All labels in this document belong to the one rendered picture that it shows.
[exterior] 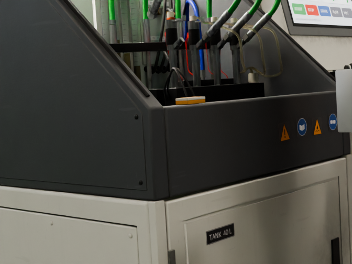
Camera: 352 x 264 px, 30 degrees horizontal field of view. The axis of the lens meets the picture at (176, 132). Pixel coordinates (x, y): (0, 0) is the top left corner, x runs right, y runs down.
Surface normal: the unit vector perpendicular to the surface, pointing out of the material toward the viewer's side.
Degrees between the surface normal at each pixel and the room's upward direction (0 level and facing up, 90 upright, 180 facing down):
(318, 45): 76
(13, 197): 90
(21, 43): 90
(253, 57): 90
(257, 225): 90
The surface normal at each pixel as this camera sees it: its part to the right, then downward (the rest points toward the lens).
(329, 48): 0.70, -0.23
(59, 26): -0.68, 0.09
